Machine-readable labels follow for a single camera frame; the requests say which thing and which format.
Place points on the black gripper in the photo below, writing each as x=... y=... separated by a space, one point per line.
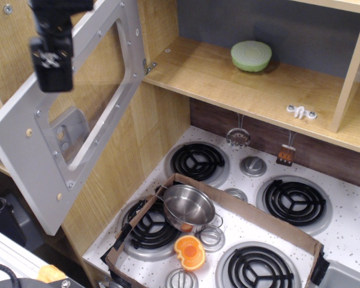
x=52 y=52

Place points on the back left stove burner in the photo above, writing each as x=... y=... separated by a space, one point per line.
x=200 y=161

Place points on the stove burner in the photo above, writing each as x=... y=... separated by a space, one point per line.
x=153 y=237
x=297 y=201
x=200 y=161
x=256 y=264

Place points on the green toy cabbage half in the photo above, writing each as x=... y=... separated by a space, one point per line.
x=251 y=56

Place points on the hanging metal strainer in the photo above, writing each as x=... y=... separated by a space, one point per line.
x=238 y=137

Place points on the stainless steel pot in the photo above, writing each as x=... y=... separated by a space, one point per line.
x=188 y=209

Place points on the front left stove burner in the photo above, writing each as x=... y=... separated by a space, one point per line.
x=153 y=237

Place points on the grey back stove knob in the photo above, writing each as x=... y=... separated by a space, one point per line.
x=253 y=166

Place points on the grey stove knob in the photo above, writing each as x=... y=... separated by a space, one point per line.
x=253 y=166
x=237 y=193
x=180 y=278
x=212 y=239

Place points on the grey middle stove knob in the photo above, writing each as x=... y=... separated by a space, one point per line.
x=237 y=193

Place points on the grey centre stove knob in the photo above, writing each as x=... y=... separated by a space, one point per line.
x=212 y=239

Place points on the orange toy fruit half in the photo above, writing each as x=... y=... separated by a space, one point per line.
x=190 y=251

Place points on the white door latch clip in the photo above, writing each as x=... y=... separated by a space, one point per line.
x=300 y=112

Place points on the hanging brown toy spatula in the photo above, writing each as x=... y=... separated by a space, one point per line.
x=287 y=152

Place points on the grey front stove knob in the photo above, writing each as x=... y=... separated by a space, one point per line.
x=180 y=278

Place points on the back right stove burner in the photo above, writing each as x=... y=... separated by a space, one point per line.
x=297 y=201

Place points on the front right stove burner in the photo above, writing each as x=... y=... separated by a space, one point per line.
x=256 y=264

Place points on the grey wall phone holder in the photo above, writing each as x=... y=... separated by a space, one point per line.
x=71 y=130

